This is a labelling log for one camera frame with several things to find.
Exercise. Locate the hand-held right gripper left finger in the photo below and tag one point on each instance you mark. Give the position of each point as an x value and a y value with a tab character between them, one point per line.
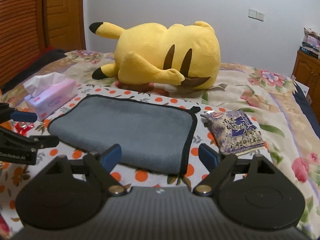
112	156

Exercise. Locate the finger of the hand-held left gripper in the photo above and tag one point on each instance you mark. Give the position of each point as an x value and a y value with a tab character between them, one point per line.
23	116
43	141

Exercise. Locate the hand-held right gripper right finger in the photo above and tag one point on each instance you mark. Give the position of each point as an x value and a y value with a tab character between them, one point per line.
208	156

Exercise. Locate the grey towel with black trim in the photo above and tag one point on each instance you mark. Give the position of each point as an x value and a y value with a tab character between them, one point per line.
125	125

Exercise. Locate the red shiny wrapper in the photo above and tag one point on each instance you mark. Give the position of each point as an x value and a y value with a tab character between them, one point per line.
23	127

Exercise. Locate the pink tissue box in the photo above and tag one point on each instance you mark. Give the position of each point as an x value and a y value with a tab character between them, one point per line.
50	96

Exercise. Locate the purple snack packet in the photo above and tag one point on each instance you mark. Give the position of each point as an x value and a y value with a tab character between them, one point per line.
235	132

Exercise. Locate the white orange-dotted cloth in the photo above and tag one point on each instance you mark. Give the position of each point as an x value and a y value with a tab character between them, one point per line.
63	108

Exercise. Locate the floral bedsheet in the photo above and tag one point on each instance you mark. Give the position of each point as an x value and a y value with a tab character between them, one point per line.
250	100

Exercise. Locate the wooden headboard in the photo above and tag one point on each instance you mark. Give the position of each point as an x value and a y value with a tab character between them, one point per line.
20	30

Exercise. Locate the dark blue cloth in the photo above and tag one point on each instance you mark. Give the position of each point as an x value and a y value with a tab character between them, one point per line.
308	111

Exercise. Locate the yellow plush toy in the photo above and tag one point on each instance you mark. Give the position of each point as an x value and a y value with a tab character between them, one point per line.
150	52

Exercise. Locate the wooden door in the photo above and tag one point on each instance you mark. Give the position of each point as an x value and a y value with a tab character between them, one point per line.
63	12

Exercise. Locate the wooden cabinet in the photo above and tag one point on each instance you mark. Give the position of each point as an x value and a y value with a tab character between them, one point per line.
306	70

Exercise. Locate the stack of books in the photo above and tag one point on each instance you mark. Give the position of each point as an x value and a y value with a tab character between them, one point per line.
311	42

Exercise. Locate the white wall switch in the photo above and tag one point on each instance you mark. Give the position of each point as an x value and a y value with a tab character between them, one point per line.
256	14

